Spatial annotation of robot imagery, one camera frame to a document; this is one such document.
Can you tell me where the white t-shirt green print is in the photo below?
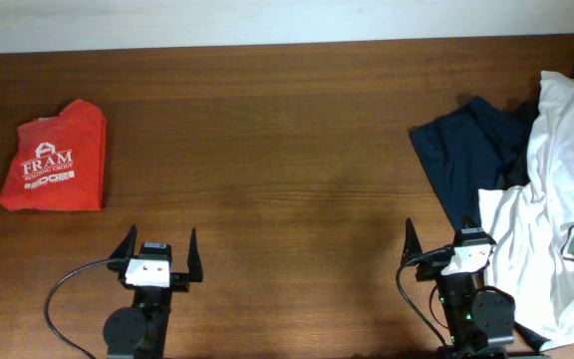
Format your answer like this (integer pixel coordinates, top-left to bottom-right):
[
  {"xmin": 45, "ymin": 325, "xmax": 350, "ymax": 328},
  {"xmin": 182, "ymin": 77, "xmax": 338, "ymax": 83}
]
[{"xmin": 478, "ymin": 71, "xmax": 574, "ymax": 349}]

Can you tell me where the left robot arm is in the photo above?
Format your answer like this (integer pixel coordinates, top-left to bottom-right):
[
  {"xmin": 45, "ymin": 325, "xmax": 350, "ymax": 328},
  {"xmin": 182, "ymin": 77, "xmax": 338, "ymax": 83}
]
[{"xmin": 103, "ymin": 226, "xmax": 203, "ymax": 359}]

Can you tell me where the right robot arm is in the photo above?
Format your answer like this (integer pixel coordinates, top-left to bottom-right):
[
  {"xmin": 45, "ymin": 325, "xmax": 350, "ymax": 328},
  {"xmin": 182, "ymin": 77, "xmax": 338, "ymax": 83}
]
[{"xmin": 396, "ymin": 216, "xmax": 527, "ymax": 359}]

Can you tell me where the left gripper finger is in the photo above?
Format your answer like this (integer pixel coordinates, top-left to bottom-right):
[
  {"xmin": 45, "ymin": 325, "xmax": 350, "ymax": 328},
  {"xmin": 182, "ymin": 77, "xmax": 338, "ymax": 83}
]
[
  {"xmin": 107, "ymin": 224, "xmax": 138, "ymax": 271},
  {"xmin": 186, "ymin": 227, "xmax": 203, "ymax": 282}
]

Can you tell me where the navy blue t-shirt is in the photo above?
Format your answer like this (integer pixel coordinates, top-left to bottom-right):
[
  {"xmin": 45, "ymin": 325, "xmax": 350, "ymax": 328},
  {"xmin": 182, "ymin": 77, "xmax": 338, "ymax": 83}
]
[{"xmin": 410, "ymin": 97, "xmax": 531, "ymax": 230}]

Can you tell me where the red folded t-shirt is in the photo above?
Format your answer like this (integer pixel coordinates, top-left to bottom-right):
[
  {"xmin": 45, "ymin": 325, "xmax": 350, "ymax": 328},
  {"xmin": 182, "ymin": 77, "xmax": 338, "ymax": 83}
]
[{"xmin": 0, "ymin": 100, "xmax": 107, "ymax": 211}]

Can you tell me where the black t-shirt white lettering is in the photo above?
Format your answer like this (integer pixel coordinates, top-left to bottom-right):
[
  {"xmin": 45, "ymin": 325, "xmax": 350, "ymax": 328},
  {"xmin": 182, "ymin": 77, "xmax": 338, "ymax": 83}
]
[{"xmin": 495, "ymin": 67, "xmax": 574, "ymax": 189}]

